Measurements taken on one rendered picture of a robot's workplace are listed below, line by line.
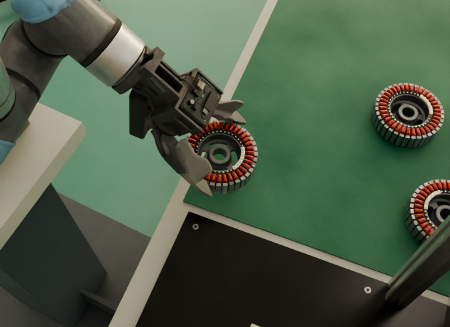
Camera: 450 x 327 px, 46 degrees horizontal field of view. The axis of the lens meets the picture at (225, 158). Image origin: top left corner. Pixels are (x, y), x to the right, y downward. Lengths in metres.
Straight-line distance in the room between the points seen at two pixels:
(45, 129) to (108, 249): 0.74
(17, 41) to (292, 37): 0.52
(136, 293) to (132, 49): 0.34
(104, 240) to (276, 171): 0.87
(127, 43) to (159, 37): 1.39
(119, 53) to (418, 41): 0.61
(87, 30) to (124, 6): 1.54
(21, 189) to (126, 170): 0.87
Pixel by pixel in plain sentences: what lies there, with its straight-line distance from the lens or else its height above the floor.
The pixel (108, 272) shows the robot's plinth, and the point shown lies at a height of 0.02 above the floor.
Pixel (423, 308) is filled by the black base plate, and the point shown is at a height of 0.77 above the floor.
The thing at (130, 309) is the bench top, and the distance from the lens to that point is 0.78.
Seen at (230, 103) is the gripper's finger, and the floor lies 0.88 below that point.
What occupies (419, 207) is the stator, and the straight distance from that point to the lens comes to 0.83.
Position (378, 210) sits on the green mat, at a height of 0.75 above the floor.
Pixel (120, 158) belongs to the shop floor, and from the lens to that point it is 1.76.
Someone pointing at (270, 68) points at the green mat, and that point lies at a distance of 0.97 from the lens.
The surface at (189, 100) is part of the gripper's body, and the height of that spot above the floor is 0.95.
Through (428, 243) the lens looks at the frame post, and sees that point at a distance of 0.64.
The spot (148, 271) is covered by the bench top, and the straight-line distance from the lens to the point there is 0.79.
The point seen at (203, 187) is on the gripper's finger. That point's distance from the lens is 0.74.
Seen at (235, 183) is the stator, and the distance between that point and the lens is 0.76.
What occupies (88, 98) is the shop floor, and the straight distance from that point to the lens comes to 1.92.
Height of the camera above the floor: 1.50
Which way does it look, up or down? 60 degrees down
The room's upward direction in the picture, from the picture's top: straight up
